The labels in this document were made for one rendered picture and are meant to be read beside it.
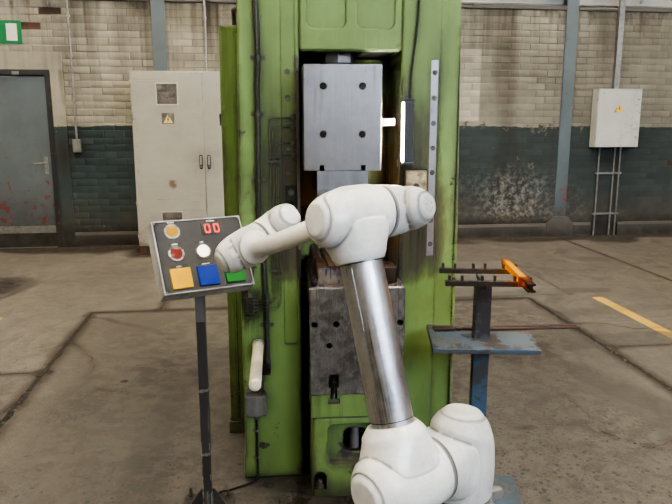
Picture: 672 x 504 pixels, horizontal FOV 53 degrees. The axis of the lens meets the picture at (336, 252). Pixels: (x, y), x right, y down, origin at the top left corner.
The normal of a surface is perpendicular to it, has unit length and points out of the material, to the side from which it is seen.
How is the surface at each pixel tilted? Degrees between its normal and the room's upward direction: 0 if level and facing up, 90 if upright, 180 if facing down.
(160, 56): 90
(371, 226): 78
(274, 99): 90
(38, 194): 90
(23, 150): 90
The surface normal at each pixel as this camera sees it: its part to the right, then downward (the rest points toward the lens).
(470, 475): 0.58, 0.17
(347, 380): 0.08, 0.19
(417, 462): 0.50, -0.20
